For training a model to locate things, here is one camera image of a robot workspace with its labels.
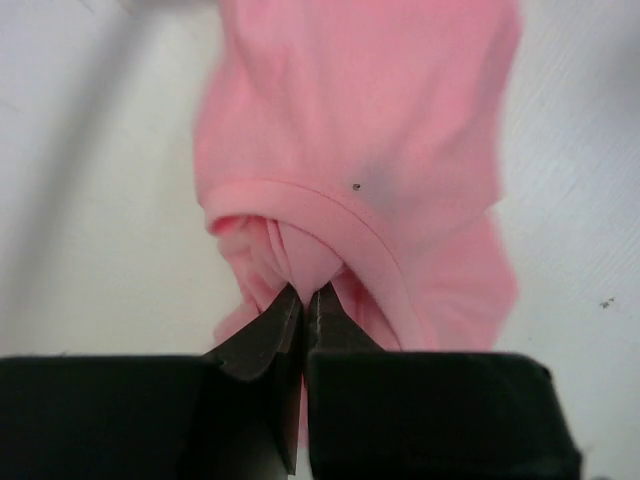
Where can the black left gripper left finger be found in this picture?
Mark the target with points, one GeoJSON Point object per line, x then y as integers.
{"type": "Point", "coordinates": [231, 413]}

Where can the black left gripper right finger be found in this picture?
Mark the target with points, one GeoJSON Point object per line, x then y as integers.
{"type": "Point", "coordinates": [374, 414]}

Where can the pink t shirt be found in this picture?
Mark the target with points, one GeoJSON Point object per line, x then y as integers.
{"type": "Point", "coordinates": [355, 143]}

